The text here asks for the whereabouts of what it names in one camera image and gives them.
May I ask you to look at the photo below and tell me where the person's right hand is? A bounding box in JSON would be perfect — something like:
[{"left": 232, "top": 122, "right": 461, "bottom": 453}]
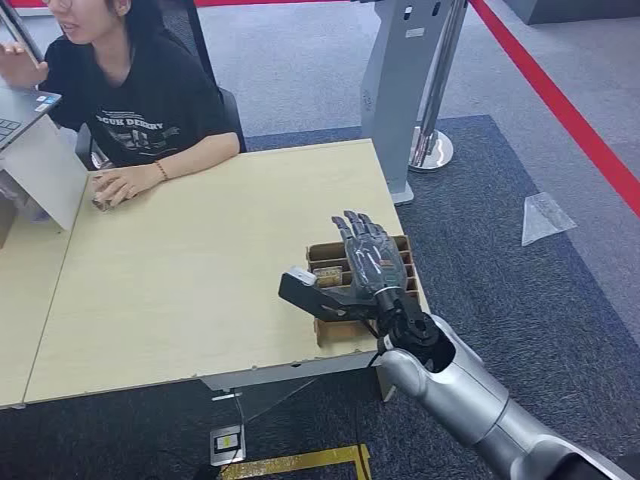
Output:
[{"left": 0, "top": 42, "right": 50, "bottom": 91}]

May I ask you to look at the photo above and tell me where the person's left hand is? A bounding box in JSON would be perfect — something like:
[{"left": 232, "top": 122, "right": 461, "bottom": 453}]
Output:
[{"left": 92, "top": 164, "right": 164, "bottom": 211}]

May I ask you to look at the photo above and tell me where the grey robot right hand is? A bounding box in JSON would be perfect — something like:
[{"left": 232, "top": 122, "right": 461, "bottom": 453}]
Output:
[{"left": 331, "top": 210, "right": 409, "bottom": 299}]

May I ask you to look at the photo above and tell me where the brown patterned card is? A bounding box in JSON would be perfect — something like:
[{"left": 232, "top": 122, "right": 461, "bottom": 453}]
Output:
[{"left": 314, "top": 266, "right": 344, "bottom": 289}]

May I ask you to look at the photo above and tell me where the wooden slotted card rack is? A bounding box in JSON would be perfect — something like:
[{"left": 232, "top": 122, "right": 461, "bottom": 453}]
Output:
[{"left": 306, "top": 234, "right": 421, "bottom": 348}]

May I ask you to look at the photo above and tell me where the person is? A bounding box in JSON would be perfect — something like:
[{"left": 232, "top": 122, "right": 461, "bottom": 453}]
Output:
[{"left": 0, "top": 0, "right": 242, "bottom": 212}]

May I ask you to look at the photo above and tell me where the grey laptop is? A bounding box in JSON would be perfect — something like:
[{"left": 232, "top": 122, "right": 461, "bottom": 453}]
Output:
[{"left": 0, "top": 0, "right": 63, "bottom": 153}]

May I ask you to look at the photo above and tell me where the black office chair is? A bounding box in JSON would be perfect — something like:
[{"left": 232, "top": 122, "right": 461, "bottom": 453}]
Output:
[{"left": 75, "top": 0, "right": 248, "bottom": 171}]

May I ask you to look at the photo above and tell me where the dark carpet mat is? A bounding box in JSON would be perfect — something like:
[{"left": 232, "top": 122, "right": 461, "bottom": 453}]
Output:
[{"left": 0, "top": 114, "right": 640, "bottom": 480}]

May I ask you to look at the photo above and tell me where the grey kiosk stand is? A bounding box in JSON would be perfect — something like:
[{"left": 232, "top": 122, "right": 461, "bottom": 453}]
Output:
[{"left": 359, "top": 0, "right": 469, "bottom": 206}]

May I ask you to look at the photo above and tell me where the clear plastic bag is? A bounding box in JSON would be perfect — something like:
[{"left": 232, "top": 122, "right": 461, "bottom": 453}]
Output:
[{"left": 522, "top": 192, "right": 578, "bottom": 248}]

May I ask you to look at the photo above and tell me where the grey floor socket box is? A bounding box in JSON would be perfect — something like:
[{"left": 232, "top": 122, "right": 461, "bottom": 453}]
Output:
[{"left": 209, "top": 423, "right": 247, "bottom": 468}]

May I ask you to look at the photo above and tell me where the red barrier belt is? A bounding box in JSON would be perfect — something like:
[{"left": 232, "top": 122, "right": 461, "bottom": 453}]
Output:
[
  {"left": 7, "top": 0, "right": 352, "bottom": 9},
  {"left": 469, "top": 0, "right": 640, "bottom": 219}
]

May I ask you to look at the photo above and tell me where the grey platform base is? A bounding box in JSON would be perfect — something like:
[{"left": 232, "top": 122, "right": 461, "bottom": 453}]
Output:
[{"left": 503, "top": 0, "right": 640, "bottom": 26}]

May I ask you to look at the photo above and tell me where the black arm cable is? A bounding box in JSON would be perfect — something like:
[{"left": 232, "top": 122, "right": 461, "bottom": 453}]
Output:
[{"left": 364, "top": 319, "right": 384, "bottom": 370}]

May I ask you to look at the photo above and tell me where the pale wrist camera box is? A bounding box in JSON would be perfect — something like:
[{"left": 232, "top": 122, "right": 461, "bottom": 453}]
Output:
[{"left": 286, "top": 266, "right": 318, "bottom": 287}]

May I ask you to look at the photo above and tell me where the chrome stanchion post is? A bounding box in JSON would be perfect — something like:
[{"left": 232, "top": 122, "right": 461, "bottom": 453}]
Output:
[{"left": 408, "top": 0, "right": 469, "bottom": 173}]

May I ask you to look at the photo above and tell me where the thin grey floor cable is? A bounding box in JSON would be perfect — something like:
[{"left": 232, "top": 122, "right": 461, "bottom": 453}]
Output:
[{"left": 233, "top": 377, "right": 321, "bottom": 427}]

